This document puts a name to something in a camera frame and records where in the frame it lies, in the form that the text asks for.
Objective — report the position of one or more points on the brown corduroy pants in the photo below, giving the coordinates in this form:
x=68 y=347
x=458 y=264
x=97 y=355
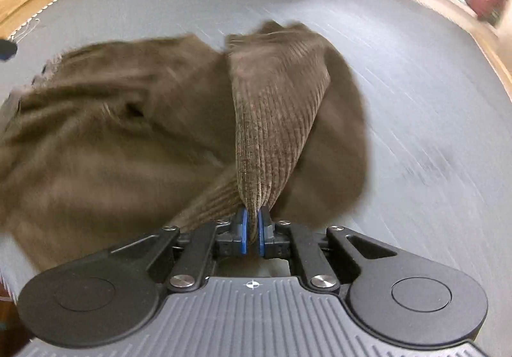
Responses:
x=116 y=139

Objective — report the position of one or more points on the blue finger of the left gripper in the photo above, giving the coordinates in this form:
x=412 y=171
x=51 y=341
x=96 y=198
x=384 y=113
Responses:
x=8 y=49

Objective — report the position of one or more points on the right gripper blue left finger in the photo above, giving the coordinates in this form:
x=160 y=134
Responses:
x=232 y=234

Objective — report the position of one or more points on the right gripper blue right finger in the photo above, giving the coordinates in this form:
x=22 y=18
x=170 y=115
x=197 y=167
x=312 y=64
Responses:
x=272 y=242

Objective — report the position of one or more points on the grey quilted mattress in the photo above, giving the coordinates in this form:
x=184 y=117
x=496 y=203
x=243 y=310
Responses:
x=439 y=119

